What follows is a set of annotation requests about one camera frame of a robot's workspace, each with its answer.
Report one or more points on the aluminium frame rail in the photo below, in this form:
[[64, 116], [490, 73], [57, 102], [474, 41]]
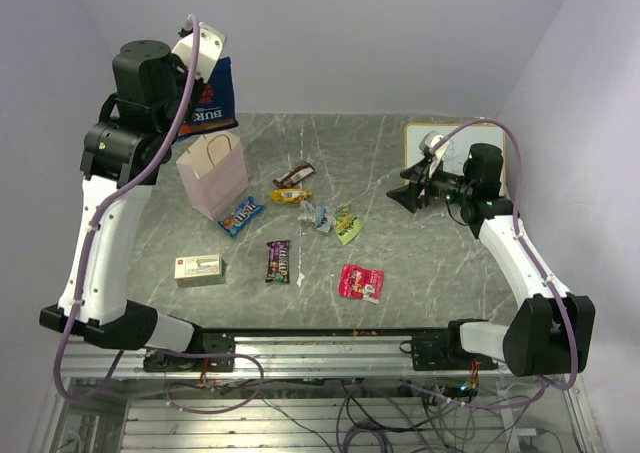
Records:
[[281, 358]]

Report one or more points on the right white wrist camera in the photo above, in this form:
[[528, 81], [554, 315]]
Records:
[[434, 143]]

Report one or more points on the green snack packet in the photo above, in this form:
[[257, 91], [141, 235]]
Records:
[[346, 225]]

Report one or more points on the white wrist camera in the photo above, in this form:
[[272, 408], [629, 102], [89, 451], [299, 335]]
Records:
[[434, 143], [203, 47]]

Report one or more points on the purple M&Ms packet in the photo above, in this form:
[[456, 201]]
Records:
[[278, 268]]

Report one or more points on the pink paper bag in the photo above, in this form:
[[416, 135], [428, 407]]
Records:
[[214, 173]]

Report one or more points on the yellow M&Ms packet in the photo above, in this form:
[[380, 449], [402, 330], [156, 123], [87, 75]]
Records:
[[290, 195]]

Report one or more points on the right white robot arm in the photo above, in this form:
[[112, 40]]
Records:
[[551, 331]]

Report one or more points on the small whiteboard with stand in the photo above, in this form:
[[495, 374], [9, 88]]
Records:
[[457, 152]]

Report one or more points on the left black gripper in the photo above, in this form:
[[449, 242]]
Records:
[[198, 85]]

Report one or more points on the blue M&Ms packet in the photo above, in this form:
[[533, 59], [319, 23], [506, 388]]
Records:
[[235, 222]]

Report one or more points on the white cardboard box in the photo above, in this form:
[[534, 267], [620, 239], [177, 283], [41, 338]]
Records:
[[201, 270]]

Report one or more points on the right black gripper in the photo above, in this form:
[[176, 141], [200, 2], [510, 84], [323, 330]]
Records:
[[408, 196]]

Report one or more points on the brown chocolate bar wrapper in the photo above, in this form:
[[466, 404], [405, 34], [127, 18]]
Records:
[[297, 174]]

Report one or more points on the red candy packet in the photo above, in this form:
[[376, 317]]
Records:
[[361, 284]]

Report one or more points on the light blue snack wrapper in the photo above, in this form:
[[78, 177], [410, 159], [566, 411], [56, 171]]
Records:
[[316, 216]]

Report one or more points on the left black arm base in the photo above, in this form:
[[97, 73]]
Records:
[[209, 351]]

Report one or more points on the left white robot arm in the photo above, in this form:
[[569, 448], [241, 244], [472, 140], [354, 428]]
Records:
[[157, 89]]

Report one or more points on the blue Burts chips bag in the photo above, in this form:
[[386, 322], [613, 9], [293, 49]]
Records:
[[216, 109]]

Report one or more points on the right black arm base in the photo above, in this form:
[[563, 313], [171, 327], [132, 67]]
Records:
[[439, 349]]

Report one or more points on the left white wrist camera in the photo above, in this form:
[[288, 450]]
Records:
[[203, 47]]

